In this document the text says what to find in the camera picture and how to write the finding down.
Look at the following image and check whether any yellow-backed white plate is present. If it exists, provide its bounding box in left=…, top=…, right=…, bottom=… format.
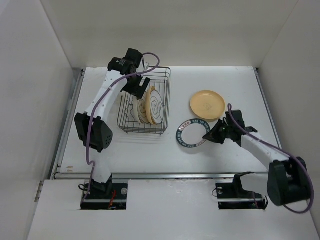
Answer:
left=145, top=86, right=165, bottom=125

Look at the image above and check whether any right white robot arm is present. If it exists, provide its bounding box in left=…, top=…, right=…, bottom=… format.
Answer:
left=202, top=109, right=315, bottom=209

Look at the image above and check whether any aluminium table rail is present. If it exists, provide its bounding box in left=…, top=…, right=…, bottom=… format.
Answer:
left=49, top=68, right=293, bottom=181

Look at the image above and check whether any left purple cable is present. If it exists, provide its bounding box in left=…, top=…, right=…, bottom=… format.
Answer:
left=82, top=52, right=161, bottom=203

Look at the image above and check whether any yellow plate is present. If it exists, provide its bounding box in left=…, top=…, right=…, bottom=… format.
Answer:
left=189, top=90, right=226, bottom=121

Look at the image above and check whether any grey wire dish rack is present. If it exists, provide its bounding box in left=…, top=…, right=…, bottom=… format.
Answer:
left=117, top=67, right=171, bottom=135

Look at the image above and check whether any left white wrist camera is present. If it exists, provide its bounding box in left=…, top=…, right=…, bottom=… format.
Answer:
left=141, top=59, right=150, bottom=72

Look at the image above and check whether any white plate green lettered rim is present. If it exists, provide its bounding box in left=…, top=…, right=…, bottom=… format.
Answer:
left=175, top=118, right=211, bottom=149

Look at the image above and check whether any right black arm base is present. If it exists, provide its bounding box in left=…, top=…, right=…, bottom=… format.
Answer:
left=212, top=181, right=269, bottom=210

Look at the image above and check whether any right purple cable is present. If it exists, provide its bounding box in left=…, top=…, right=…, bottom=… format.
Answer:
left=227, top=103, right=315, bottom=214

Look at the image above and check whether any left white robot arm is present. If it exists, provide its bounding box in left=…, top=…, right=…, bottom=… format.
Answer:
left=74, top=48, right=160, bottom=202

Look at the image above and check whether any purple cable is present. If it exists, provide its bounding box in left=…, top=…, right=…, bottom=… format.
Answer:
left=227, top=103, right=315, bottom=214
left=82, top=52, right=161, bottom=203

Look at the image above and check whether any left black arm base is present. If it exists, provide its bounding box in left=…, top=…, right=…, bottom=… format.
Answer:
left=78, top=178, right=129, bottom=211

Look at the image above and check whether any cream plate green ring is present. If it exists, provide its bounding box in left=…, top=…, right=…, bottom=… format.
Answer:
left=134, top=97, right=152, bottom=124

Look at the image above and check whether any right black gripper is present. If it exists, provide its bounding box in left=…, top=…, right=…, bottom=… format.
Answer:
left=203, top=118, right=233, bottom=145

